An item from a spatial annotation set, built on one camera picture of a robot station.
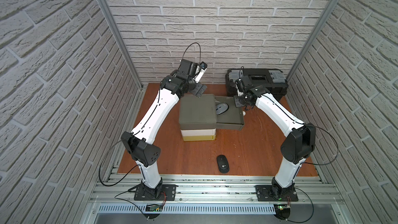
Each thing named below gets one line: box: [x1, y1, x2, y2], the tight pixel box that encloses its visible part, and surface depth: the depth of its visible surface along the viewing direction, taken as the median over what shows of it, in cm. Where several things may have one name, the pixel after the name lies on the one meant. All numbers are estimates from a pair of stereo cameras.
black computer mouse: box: [216, 154, 230, 174], surface depth 83 cm
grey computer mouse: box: [215, 102, 230, 116], surface depth 89 cm
